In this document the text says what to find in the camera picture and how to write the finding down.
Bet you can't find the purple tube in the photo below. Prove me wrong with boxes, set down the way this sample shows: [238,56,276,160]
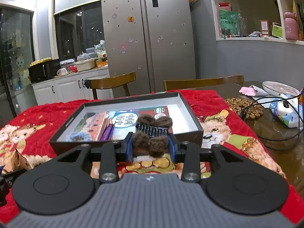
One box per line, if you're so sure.
[100,118,113,141]

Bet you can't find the brown snack packet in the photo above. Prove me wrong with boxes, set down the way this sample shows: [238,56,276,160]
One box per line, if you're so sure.
[1,149,31,175]

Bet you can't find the brown fuzzy hair claw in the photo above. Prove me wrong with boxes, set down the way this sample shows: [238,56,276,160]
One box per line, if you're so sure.
[132,114,173,158]

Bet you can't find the colourful textbook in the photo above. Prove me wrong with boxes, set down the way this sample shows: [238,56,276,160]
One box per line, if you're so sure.
[64,106,169,142]

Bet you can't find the black shallow cardboard box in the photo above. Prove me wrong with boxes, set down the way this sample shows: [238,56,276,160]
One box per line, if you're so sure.
[49,92,203,155]

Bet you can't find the red teddy bear blanket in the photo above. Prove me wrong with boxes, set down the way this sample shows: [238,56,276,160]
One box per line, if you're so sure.
[0,89,304,225]

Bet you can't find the right wooden chair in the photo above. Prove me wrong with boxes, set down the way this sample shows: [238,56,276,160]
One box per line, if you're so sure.
[163,75,244,91]

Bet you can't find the wooden chair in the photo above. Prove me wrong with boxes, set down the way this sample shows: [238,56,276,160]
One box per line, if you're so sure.
[163,75,244,91]
[84,72,136,99]

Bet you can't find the left wooden chair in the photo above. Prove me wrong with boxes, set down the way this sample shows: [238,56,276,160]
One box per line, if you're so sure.
[84,72,136,99]

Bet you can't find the wooden bead trivet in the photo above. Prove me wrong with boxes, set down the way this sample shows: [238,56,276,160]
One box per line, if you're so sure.
[225,97,264,120]

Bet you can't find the white kitchen cabinet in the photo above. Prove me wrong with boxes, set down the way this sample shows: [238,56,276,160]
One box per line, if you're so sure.
[32,66,110,105]

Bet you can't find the beige plastic basin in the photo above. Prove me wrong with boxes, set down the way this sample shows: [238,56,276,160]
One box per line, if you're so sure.
[75,59,95,72]

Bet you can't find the pink cloth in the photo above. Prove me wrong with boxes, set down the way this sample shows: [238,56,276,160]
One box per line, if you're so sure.
[239,85,269,97]

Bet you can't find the white mug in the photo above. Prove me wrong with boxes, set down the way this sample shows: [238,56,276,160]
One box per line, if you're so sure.
[57,68,68,76]

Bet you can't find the black microwave oven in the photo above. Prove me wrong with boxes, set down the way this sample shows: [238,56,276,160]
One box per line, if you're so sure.
[28,59,61,83]

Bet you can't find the silver double door refrigerator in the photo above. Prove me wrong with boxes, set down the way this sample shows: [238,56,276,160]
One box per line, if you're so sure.
[101,0,196,95]

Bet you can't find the white plate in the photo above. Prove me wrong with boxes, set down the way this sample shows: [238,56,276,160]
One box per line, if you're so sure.
[262,81,300,97]

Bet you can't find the green box on shelf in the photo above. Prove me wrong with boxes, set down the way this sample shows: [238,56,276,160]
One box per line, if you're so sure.
[218,9,241,38]

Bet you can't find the pink thermos bottle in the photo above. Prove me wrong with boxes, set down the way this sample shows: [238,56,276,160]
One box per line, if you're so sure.
[284,12,299,40]

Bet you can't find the black cable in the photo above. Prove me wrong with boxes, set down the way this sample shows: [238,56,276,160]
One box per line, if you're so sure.
[239,87,304,151]

